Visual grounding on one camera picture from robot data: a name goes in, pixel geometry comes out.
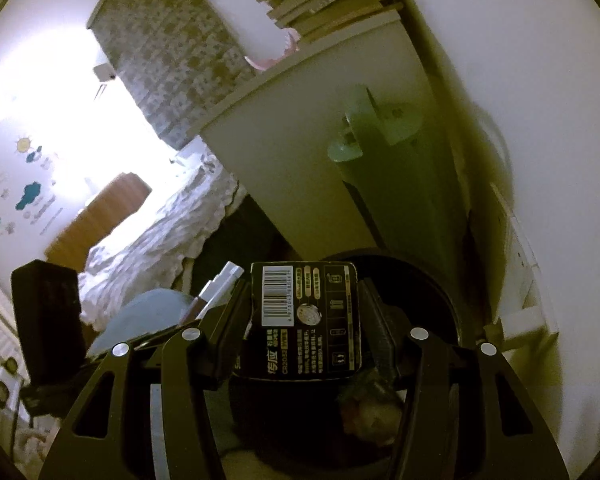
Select wooden headboard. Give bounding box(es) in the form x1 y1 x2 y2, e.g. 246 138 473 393
45 172 153 271

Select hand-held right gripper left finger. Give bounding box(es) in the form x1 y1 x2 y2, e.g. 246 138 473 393
37 272 253 480

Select small white wall device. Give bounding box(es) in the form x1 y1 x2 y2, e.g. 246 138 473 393
92 62 118 101

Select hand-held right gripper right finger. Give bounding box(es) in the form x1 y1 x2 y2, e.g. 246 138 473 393
357 277 571 480

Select green tower appliance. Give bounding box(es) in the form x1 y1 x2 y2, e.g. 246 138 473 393
327 84 473 261

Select black trash bin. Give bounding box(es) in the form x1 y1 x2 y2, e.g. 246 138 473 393
200 254 463 480

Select crumpled clear plastic wrap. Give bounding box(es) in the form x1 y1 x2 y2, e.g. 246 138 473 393
337 380 406 448

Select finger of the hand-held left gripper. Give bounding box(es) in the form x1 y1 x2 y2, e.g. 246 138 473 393
87 325 183 361

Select patterned grey curtain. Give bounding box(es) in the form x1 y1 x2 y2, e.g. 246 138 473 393
87 0 258 148

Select black battery card package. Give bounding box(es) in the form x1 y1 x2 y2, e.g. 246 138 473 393
250 261 363 378

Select stack of books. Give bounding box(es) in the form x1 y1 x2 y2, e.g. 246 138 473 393
255 0 406 43

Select white cabinet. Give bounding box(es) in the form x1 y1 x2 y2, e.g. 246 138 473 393
197 10 473 271

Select white ruffled blanket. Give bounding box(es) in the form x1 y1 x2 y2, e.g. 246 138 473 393
77 152 246 331

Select blue cloud wall stickers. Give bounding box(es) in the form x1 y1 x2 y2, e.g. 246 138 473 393
0 135 63 236

